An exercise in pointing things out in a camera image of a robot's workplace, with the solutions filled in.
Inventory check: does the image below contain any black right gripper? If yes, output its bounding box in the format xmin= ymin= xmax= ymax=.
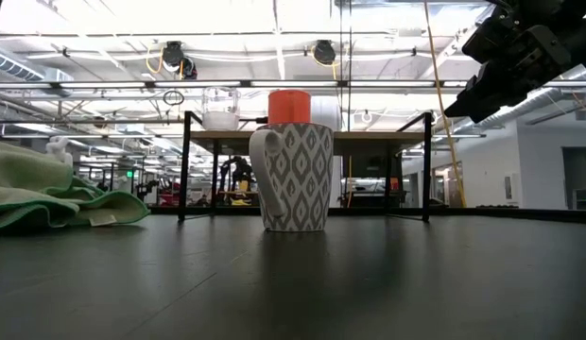
xmin=443 ymin=13 xmax=573 ymax=123

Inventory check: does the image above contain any orange plastic mug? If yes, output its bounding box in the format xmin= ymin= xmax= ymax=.
xmin=267 ymin=89 xmax=312 ymax=126

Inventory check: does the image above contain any grey white patterned mug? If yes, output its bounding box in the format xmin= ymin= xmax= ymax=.
xmin=249 ymin=122 xmax=335 ymax=232

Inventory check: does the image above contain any clear glass mug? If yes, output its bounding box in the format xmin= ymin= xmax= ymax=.
xmin=201 ymin=87 xmax=242 ymax=132

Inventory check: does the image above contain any wooden shelf with black legs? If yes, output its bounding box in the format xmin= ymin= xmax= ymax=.
xmin=178 ymin=110 xmax=434 ymax=223

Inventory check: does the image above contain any black computer case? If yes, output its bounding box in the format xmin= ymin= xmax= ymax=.
xmin=342 ymin=155 xmax=403 ymax=209

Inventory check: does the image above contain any background robot workstation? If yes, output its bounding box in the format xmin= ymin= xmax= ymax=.
xmin=216 ymin=155 xmax=259 ymax=208

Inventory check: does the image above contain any white lumpy object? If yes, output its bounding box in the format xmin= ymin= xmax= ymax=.
xmin=45 ymin=136 xmax=75 ymax=166

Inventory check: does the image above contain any green microfibre cloth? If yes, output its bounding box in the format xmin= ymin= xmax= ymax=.
xmin=0 ymin=139 xmax=151 ymax=232

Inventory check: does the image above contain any yellow hanging cable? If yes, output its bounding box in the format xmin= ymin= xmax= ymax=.
xmin=422 ymin=0 xmax=467 ymax=209

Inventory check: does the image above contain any white wall dispenser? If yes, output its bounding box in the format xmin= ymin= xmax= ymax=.
xmin=504 ymin=172 xmax=524 ymax=204

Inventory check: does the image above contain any black aluminium table frame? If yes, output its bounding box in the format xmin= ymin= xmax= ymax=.
xmin=148 ymin=206 xmax=586 ymax=224

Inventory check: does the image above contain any hanging black cable loop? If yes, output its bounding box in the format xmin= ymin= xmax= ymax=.
xmin=163 ymin=89 xmax=185 ymax=108

